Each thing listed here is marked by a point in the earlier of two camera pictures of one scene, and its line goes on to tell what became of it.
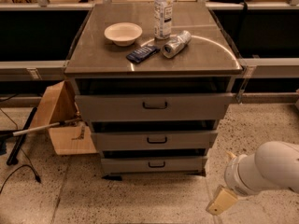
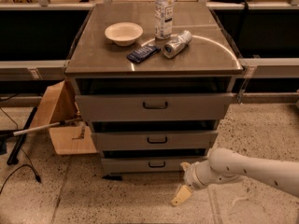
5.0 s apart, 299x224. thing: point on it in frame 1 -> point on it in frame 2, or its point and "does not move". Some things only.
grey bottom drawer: x=153 y=164 does not move
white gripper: x=233 y=174 -> x=192 y=175
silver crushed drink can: x=172 y=48 does not move
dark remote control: x=143 y=53 does not move
